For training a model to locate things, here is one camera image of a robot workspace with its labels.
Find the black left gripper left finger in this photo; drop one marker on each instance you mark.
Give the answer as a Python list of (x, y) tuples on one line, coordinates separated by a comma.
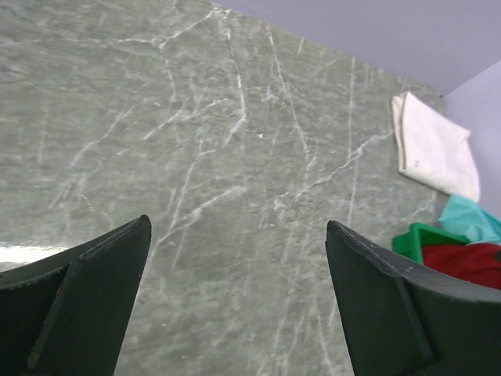
[(67, 314)]

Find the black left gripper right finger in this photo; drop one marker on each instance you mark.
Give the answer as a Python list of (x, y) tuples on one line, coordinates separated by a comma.
[(402, 318)]

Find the red t shirt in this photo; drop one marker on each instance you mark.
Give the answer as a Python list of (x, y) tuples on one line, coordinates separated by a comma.
[(475, 263)]

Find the green plastic bin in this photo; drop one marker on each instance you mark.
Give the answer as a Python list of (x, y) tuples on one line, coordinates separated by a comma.
[(410, 244)]

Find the teal t shirt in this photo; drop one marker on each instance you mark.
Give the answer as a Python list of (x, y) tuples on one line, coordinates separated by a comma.
[(464, 217)]

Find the folded white t shirt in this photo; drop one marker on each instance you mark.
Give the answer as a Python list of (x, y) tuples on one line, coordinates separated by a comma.
[(433, 150)]

